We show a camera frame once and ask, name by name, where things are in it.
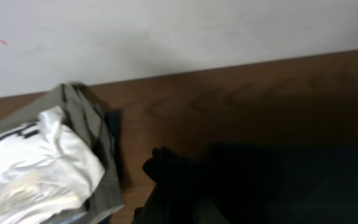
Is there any navy folded garment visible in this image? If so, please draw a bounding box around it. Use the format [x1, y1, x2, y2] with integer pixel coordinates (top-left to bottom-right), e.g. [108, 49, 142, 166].
[96, 108, 124, 224]

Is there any white folded shirt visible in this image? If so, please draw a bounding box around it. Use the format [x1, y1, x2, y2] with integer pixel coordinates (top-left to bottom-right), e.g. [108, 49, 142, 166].
[0, 106, 105, 223]

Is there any olive grey folded garment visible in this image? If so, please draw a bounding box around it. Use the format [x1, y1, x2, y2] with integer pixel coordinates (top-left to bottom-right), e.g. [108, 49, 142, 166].
[0, 84, 124, 223]

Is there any black t-shirt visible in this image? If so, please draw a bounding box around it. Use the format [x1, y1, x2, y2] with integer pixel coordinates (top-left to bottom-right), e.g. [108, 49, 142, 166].
[134, 144, 358, 224]

